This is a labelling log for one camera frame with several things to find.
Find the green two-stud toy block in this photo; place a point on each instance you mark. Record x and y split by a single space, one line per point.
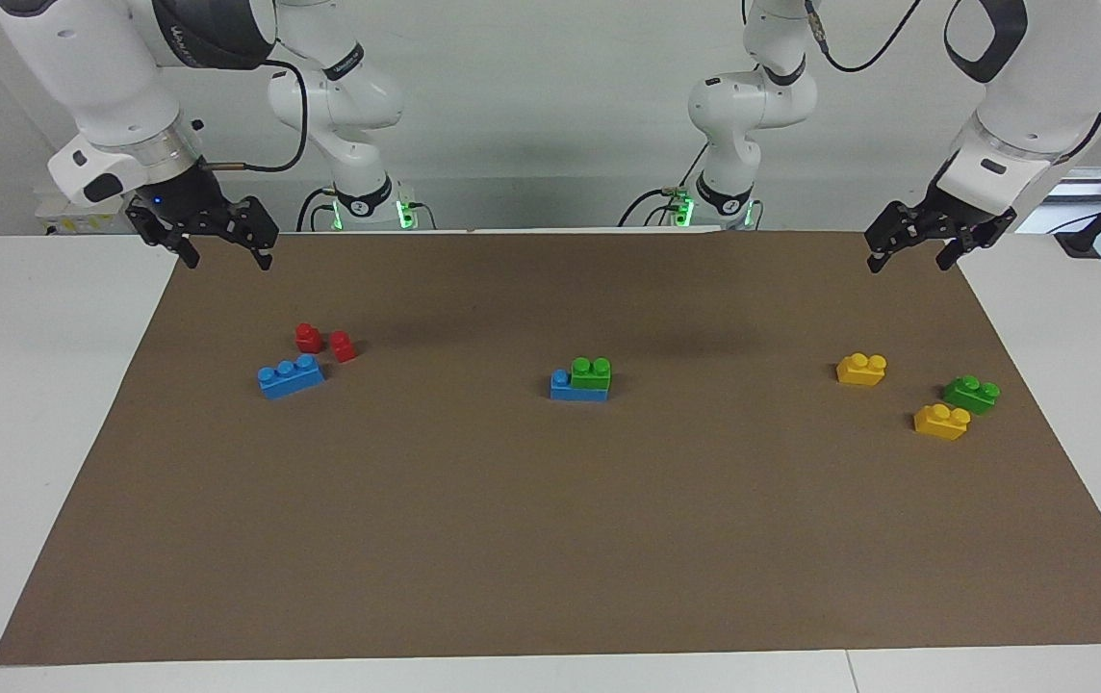
591 377
970 397

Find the blue three-stud toy block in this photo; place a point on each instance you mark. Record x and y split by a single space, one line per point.
565 389
291 381

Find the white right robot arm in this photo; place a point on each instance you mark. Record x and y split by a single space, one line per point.
108 87

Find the yellow two-stud toy block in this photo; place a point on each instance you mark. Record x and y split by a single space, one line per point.
940 424
860 372

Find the brown table mat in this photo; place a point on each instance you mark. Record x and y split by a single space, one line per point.
550 529

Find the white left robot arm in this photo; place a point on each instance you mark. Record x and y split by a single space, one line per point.
1041 77

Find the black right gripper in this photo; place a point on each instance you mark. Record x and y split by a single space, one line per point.
194 202

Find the small red toy block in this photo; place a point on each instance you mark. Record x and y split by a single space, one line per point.
308 339
344 348

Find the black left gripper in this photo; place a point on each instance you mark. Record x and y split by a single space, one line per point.
950 217

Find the white power box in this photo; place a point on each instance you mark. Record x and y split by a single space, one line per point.
79 219

